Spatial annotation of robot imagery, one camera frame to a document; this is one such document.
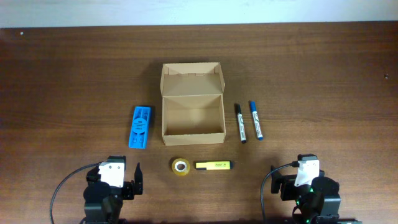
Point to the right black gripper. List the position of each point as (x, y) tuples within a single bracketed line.
[(288, 183)]

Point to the blue whiteboard marker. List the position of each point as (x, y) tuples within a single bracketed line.
[(256, 120)]

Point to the black whiteboard marker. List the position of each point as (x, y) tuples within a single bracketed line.
[(242, 133)]

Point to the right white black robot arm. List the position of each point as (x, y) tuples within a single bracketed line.
[(316, 203)]

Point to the yellow adhesive tape roll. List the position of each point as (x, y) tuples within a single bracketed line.
[(180, 167)]

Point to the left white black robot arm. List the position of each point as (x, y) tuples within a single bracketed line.
[(102, 208)]

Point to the brown cardboard box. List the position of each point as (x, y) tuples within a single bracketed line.
[(192, 103)]

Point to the yellow highlighter pen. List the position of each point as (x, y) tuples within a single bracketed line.
[(214, 165)]

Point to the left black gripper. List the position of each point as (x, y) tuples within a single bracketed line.
[(129, 186)]

